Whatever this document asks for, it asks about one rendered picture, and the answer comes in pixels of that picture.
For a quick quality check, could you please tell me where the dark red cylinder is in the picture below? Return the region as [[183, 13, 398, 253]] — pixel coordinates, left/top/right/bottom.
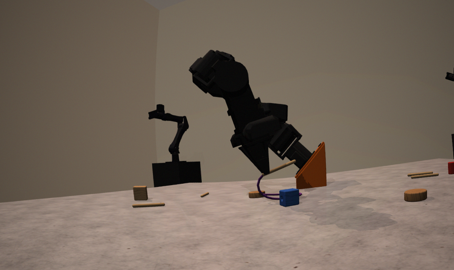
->
[[448, 162, 454, 174]]

